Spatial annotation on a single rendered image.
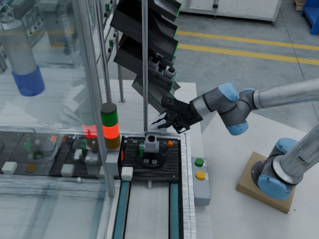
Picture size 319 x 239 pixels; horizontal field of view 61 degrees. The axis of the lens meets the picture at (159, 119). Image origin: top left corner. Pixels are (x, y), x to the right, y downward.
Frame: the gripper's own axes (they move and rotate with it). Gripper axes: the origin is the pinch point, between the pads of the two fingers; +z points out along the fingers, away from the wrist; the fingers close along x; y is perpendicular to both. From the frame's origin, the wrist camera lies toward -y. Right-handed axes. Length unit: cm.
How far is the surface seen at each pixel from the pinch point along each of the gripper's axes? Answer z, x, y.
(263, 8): -84, 384, 172
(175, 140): 2.4, 10.6, 22.4
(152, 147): 5.6, -2.2, 8.8
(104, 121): -3.1, -21.3, -24.8
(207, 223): -1.7, -24.5, 39.2
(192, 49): 30, 283, 121
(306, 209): -37, -16, 65
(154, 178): 9.6, -11.5, 17.2
